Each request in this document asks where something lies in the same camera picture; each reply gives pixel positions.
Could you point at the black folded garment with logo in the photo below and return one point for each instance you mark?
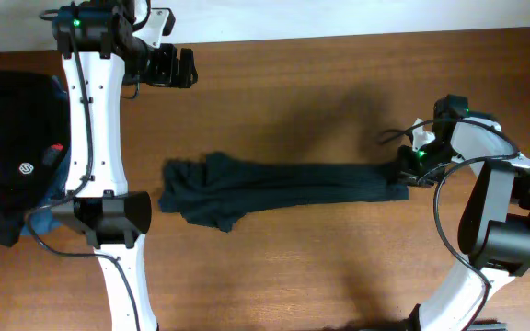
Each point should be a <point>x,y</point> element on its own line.
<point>34,135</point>

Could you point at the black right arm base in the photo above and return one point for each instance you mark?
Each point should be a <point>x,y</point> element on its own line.
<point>420,320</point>

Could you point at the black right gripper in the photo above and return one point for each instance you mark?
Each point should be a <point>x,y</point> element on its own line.
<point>412,170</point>

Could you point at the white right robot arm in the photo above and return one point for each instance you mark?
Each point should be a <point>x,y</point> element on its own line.
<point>493,236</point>

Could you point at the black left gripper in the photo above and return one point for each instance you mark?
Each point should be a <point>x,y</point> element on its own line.
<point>169,65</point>

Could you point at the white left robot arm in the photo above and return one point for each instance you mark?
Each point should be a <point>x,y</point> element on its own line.
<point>106,45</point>

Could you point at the dark green t-shirt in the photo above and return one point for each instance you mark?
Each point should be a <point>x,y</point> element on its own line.
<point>219,190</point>

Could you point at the folded blue jeans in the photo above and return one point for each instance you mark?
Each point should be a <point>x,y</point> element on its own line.
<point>43,222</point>

